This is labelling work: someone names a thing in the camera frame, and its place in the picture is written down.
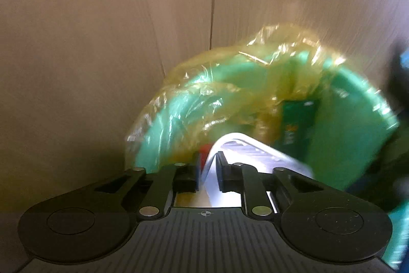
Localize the red plastic food tray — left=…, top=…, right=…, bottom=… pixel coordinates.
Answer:
left=198, top=132, right=313, bottom=208

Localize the long green wrapper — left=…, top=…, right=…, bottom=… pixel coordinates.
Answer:
left=277, top=100, right=320, bottom=160

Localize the yellow trash bag liner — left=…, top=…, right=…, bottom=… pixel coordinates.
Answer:
left=124, top=23, right=397, bottom=165

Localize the green trash bin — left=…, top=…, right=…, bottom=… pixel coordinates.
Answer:
left=134, top=50, right=400, bottom=193

